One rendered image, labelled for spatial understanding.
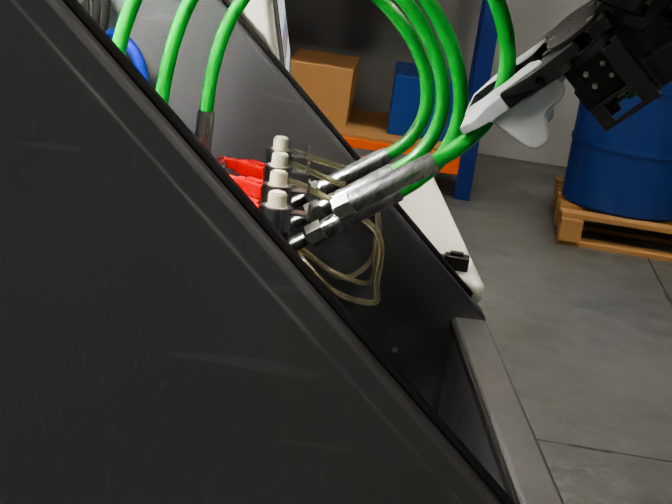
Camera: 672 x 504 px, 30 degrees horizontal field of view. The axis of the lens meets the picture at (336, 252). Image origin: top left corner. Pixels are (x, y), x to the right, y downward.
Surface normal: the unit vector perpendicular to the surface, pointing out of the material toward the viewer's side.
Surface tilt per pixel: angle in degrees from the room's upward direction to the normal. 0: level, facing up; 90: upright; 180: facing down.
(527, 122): 100
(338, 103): 90
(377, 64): 90
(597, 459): 0
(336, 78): 90
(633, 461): 0
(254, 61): 90
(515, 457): 0
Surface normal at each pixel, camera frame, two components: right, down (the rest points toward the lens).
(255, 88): 0.03, 0.28
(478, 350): 0.14, -0.95
